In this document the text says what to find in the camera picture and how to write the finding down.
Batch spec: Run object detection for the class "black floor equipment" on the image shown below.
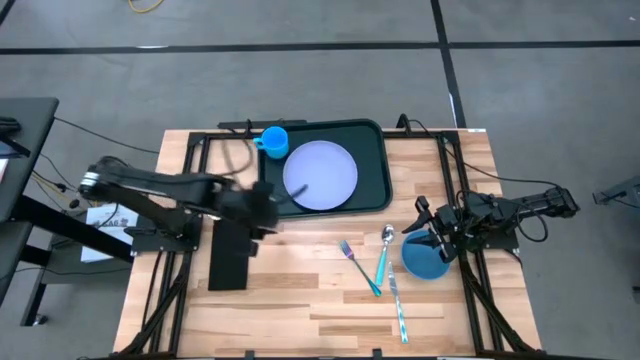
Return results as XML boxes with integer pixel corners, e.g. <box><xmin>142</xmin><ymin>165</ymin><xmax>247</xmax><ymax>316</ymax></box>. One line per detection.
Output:
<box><xmin>592</xmin><ymin>173</ymin><xmax>640</xmax><ymax>206</ymax></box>

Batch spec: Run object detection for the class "yellow floor cable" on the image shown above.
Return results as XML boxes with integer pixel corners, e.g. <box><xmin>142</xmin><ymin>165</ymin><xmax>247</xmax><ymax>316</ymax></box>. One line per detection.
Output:
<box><xmin>127</xmin><ymin>0</ymin><xmax>166</xmax><ymax>15</ymax></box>

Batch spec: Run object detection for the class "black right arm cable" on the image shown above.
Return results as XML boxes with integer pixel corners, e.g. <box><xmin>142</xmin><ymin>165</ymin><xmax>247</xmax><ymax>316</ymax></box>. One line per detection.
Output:
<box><xmin>514</xmin><ymin>199</ymin><xmax>551</xmax><ymax>244</ymax></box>

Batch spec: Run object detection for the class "white printed paper sheet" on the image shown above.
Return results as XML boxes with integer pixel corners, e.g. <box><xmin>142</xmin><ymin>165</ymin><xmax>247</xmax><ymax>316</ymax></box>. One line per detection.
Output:
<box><xmin>79</xmin><ymin>203</ymin><xmax>140</xmax><ymax>264</ymax></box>

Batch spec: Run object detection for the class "black aluminium table frame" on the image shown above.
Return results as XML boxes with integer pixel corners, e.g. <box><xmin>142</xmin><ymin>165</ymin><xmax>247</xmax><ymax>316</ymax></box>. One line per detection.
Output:
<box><xmin>112</xmin><ymin>127</ymin><xmax>544</xmax><ymax>360</ymax></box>

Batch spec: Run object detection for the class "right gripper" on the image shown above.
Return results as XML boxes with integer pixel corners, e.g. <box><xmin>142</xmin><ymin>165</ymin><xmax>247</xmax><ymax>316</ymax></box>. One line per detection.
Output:
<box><xmin>401</xmin><ymin>202</ymin><xmax>469</xmax><ymax>265</ymax></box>

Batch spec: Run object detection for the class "silver spoon teal handle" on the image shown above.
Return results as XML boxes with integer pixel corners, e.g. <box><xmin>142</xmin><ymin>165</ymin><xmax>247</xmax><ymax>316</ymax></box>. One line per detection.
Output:
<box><xmin>374</xmin><ymin>224</ymin><xmax>396</xmax><ymax>288</ymax></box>

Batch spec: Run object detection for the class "black table cable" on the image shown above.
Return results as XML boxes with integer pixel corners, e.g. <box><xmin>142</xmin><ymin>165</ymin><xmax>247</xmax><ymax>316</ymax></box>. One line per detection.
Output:
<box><xmin>219</xmin><ymin>133</ymin><xmax>257</xmax><ymax>177</ymax></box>

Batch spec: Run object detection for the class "knife striped teal handle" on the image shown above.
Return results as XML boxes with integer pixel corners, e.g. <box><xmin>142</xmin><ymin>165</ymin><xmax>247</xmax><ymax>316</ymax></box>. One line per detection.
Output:
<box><xmin>387</xmin><ymin>262</ymin><xmax>410</xmax><ymax>345</ymax></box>

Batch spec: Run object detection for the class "black floor cable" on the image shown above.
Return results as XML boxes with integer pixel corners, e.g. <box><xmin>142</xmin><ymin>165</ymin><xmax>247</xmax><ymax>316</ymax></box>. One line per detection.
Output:
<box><xmin>53</xmin><ymin>116</ymin><xmax>161</xmax><ymax>155</ymax></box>

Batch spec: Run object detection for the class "black frame power cable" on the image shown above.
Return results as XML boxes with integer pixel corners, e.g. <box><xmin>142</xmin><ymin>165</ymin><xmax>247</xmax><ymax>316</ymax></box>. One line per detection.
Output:
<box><xmin>397</xmin><ymin>113</ymin><xmax>561</xmax><ymax>189</ymax></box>

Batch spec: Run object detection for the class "blue bowl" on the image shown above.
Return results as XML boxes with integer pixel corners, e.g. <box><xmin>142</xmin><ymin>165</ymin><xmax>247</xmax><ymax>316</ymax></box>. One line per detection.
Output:
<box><xmin>401</xmin><ymin>229</ymin><xmax>452</xmax><ymax>281</ymax></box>

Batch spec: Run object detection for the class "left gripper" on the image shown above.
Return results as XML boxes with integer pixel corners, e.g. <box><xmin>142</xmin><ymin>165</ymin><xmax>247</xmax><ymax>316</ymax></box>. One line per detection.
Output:
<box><xmin>219</xmin><ymin>179</ymin><xmax>310</xmax><ymax>236</ymax></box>

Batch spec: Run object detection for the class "black cloth napkin white tag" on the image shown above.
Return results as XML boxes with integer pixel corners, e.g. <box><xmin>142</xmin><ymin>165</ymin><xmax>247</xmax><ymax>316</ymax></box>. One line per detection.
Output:
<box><xmin>207</xmin><ymin>219</ymin><xmax>260</xmax><ymax>292</ymax></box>

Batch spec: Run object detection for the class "black side desk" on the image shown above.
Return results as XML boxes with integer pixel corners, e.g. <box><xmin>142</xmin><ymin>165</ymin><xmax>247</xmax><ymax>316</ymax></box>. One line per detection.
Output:
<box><xmin>0</xmin><ymin>97</ymin><xmax>135</xmax><ymax>327</ymax></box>

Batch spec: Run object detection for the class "blue handled cup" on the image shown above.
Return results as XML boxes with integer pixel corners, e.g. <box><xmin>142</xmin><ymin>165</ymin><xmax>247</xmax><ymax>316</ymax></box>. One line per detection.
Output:
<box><xmin>252</xmin><ymin>125</ymin><xmax>290</xmax><ymax>160</ymax></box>

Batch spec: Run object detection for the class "lavender round plate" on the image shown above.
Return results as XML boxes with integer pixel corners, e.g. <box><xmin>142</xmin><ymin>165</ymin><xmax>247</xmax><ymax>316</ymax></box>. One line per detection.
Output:
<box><xmin>282</xmin><ymin>140</ymin><xmax>359</xmax><ymax>211</ymax></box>

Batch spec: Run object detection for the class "iridescent fork teal handle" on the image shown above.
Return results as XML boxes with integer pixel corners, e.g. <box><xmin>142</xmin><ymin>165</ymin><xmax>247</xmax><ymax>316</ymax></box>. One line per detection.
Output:
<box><xmin>339</xmin><ymin>239</ymin><xmax>383</xmax><ymax>298</ymax></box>

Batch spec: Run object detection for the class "dark serving tray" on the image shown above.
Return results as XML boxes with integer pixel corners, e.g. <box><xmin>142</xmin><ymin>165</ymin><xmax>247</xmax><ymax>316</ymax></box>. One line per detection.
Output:
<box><xmin>257</xmin><ymin>118</ymin><xmax>394</xmax><ymax>219</ymax></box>

